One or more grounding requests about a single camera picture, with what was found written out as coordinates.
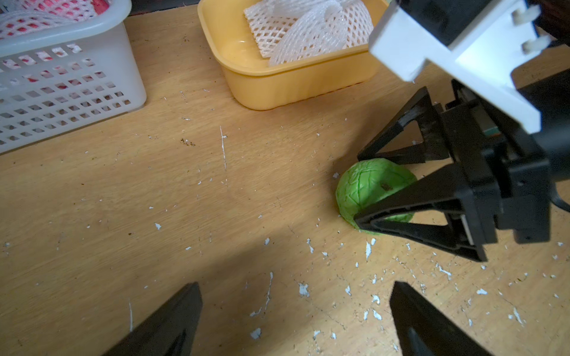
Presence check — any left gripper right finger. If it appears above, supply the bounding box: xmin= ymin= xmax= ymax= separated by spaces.
xmin=390 ymin=281 xmax=490 ymax=355

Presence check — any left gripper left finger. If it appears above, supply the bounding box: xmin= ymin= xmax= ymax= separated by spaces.
xmin=105 ymin=282 xmax=203 ymax=355

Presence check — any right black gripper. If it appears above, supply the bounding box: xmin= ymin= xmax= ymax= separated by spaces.
xmin=354 ymin=71 xmax=569 ymax=262

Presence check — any green apple netted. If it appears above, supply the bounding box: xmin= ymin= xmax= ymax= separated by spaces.
xmin=335 ymin=158 xmax=417 ymax=229

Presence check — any white foam net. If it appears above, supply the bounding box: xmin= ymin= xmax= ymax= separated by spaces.
xmin=243 ymin=1 xmax=297 ymax=59
xmin=270 ymin=1 xmax=348 ymax=66
xmin=325 ymin=1 xmax=373 ymax=50

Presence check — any yellow plastic tub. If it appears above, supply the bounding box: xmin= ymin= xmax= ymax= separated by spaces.
xmin=197 ymin=0 xmax=381 ymax=111

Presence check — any white plastic mesh basket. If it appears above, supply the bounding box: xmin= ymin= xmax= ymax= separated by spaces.
xmin=1 ymin=1 xmax=147 ymax=152

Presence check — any red apple netted front right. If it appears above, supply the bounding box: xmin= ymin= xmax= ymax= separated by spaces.
xmin=1 ymin=0 xmax=110 ymax=39

